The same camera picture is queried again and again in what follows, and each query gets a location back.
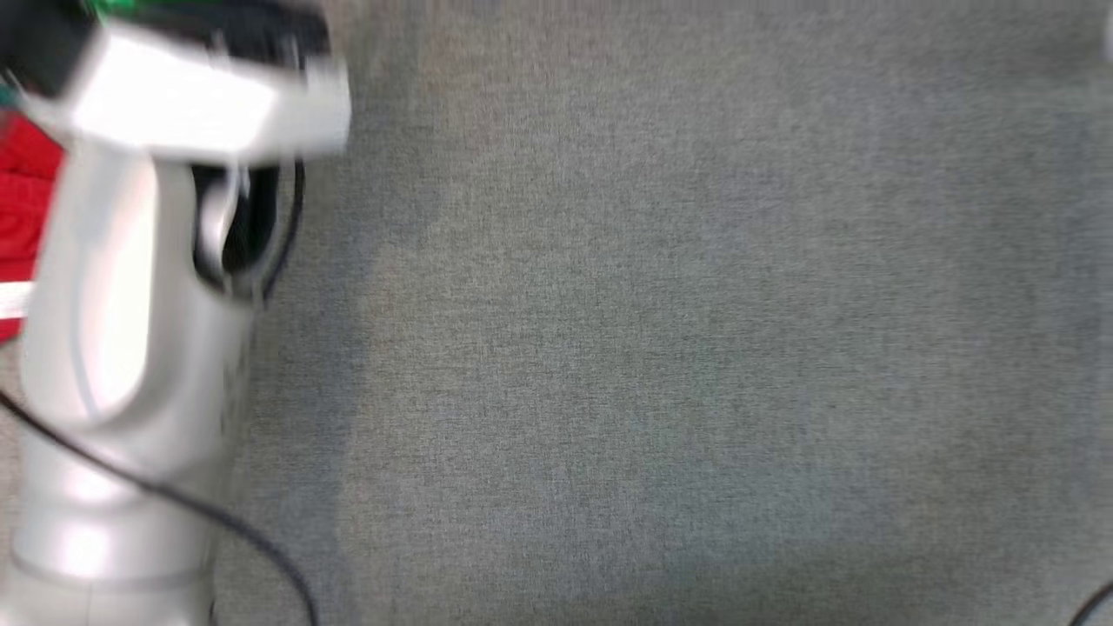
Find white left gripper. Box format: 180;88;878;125
17;0;353;166

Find red shorts with white band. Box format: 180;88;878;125
0;113;69;344

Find left teal connector black cable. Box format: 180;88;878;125
0;74;318;626

